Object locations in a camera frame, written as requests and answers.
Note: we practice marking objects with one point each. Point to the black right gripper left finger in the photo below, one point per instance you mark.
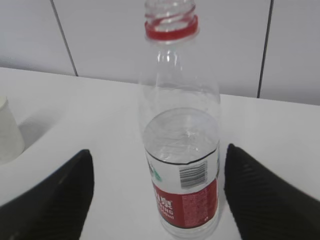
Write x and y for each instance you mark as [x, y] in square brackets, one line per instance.
[54, 209]

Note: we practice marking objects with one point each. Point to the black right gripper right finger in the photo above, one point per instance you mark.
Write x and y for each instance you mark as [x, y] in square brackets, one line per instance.
[263, 205]

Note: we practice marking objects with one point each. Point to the white paper cup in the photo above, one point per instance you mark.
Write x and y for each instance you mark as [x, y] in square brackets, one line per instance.
[11, 140]

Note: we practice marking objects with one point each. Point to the clear water bottle red label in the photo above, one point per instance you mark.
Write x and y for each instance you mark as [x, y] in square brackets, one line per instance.
[179, 120]

